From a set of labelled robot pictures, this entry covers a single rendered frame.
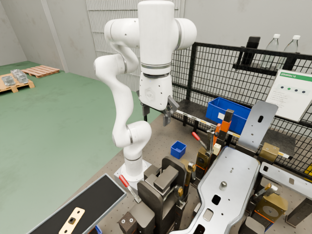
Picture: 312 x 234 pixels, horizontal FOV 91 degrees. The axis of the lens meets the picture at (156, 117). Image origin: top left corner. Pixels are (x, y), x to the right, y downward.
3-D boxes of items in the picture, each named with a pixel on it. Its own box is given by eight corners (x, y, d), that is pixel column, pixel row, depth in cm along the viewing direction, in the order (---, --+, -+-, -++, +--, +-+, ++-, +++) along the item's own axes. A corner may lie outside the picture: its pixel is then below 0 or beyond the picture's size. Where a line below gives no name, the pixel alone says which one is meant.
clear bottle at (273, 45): (269, 68, 104) (282, 35, 93) (258, 66, 107) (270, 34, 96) (270, 66, 108) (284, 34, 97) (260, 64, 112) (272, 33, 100)
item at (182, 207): (176, 234, 87) (181, 209, 71) (172, 230, 89) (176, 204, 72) (180, 228, 89) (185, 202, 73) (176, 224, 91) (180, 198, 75)
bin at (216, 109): (241, 135, 108) (247, 120, 100) (204, 116, 127) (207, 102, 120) (251, 126, 116) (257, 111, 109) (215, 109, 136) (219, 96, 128)
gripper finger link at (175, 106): (157, 89, 45) (156, 105, 49) (178, 99, 42) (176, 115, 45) (159, 88, 46) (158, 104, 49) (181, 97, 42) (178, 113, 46)
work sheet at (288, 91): (298, 122, 101) (328, 76, 83) (259, 110, 113) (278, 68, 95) (298, 121, 102) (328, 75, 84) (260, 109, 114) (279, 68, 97)
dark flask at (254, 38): (250, 65, 110) (260, 37, 100) (239, 63, 114) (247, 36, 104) (253, 63, 115) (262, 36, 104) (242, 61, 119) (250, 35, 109)
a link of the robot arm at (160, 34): (163, 55, 47) (135, 59, 43) (165, 2, 40) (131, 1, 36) (180, 61, 41) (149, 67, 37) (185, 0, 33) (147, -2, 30)
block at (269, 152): (255, 190, 108) (277, 155, 88) (243, 183, 113) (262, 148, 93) (257, 182, 113) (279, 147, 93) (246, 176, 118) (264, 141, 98)
